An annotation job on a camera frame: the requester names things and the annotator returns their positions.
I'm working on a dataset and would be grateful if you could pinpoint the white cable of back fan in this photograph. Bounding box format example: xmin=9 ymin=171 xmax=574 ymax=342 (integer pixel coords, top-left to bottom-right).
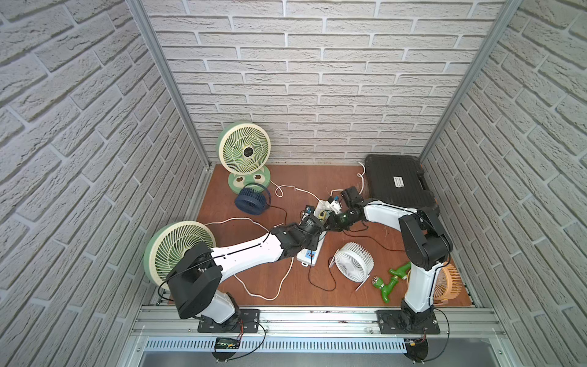
xmin=269 ymin=180 xmax=322 ymax=203

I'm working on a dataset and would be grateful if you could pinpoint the orange desk fan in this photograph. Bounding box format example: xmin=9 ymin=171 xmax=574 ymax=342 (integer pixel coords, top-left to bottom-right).
xmin=434 ymin=264 xmax=464 ymax=304

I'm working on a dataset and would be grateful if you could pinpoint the white fan power cable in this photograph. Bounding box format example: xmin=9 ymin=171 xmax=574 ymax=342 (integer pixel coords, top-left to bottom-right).
xmin=205 ymin=217 xmax=295 ymax=302

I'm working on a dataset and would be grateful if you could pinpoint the white desk fan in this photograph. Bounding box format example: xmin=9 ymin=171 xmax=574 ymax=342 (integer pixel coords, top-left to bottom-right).
xmin=329 ymin=243 xmax=375 ymax=290

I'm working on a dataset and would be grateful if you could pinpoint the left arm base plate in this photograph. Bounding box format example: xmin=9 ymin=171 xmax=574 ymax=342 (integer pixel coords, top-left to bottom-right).
xmin=197 ymin=308 xmax=261 ymax=334

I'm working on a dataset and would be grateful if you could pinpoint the navy blue desk fan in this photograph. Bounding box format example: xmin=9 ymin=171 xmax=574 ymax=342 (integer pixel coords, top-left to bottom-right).
xmin=235 ymin=183 xmax=271 ymax=216

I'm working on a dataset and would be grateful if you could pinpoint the green fan at back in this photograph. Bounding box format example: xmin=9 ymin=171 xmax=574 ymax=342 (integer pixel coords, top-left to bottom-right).
xmin=216 ymin=121 xmax=271 ymax=194

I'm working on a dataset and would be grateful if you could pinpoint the large green fan front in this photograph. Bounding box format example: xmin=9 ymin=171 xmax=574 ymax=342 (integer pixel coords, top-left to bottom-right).
xmin=142 ymin=221 xmax=216 ymax=286

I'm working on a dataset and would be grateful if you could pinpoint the yellow USB charger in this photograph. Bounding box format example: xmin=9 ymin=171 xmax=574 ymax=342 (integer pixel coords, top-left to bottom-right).
xmin=319 ymin=210 xmax=330 ymax=220

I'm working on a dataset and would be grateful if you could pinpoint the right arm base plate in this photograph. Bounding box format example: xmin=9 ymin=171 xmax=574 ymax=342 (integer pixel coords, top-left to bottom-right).
xmin=375 ymin=309 xmax=440 ymax=335

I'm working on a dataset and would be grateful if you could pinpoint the black cable of orange fan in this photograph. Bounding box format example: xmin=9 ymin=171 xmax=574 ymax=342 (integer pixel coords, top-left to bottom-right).
xmin=341 ymin=224 xmax=407 ymax=253

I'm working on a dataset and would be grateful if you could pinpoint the black cable of blue fan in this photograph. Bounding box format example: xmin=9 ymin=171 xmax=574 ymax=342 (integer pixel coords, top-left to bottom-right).
xmin=268 ymin=203 xmax=289 ymax=226

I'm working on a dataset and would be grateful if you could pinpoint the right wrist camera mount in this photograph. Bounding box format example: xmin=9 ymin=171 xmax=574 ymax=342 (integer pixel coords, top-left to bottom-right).
xmin=327 ymin=187 xmax=364 ymax=210

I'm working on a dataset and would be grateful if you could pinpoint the white power strip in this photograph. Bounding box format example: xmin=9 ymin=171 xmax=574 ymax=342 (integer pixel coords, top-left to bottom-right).
xmin=297 ymin=199 xmax=342 ymax=267

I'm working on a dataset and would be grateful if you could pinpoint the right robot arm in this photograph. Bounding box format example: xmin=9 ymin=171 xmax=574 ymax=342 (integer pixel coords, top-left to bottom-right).
xmin=325 ymin=200 xmax=452 ymax=329

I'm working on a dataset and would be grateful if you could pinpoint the small green circuit board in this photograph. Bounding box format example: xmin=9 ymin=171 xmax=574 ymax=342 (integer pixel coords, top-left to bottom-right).
xmin=214 ymin=337 xmax=241 ymax=350

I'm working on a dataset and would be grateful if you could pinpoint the black cable of white fan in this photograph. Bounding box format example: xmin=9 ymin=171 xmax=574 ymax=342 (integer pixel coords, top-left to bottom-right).
xmin=306 ymin=256 xmax=338 ymax=293

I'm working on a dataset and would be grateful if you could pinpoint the white power strip cord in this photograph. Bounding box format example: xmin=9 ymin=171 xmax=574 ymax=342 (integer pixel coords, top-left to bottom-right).
xmin=329 ymin=161 xmax=367 ymax=196

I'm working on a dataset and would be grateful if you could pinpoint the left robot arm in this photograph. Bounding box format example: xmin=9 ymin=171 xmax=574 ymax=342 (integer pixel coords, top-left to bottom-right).
xmin=165 ymin=214 xmax=324 ymax=324

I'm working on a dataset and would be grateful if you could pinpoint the black tool case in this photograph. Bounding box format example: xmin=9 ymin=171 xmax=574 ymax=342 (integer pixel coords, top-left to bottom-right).
xmin=365 ymin=154 xmax=440 ymax=215

